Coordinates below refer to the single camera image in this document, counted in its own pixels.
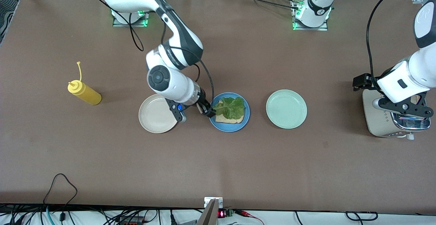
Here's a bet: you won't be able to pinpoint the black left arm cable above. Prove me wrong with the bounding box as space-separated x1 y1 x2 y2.
366 0 436 81

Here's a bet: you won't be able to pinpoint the teal cable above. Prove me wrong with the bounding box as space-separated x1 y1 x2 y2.
45 206 56 225

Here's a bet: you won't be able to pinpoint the pale green round plate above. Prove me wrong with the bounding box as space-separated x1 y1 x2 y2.
266 90 308 129

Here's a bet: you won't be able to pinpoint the red clip lead wires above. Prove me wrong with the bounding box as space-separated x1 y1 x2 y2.
235 210 264 225

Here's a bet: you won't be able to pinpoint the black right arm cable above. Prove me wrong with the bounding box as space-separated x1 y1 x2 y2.
82 0 216 108

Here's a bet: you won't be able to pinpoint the grey checked fabric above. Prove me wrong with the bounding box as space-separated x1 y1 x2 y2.
0 0 21 45

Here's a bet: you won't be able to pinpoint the black coiled cable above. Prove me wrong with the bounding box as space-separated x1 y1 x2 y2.
346 211 378 221

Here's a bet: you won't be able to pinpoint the blue round plate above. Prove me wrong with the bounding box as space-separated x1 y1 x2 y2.
209 92 251 132

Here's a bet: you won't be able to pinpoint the beige round plate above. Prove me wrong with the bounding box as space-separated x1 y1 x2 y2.
139 94 180 133

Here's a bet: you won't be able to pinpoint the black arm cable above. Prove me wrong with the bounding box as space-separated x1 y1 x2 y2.
366 0 436 81
82 0 216 108

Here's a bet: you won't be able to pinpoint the thin black looped cable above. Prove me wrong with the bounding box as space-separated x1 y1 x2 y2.
43 173 78 212

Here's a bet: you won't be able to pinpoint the yellow mustard squeeze bottle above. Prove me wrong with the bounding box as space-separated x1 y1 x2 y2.
67 62 102 106

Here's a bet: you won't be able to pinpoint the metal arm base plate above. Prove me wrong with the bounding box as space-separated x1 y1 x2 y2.
112 10 149 27
292 0 328 31

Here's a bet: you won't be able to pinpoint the black cable across table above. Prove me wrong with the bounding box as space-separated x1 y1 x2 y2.
225 0 300 10

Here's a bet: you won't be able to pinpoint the green lettuce leaf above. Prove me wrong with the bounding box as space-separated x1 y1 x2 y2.
212 97 246 120

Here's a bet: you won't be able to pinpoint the beige chrome toaster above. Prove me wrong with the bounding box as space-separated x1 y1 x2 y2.
362 89 431 140

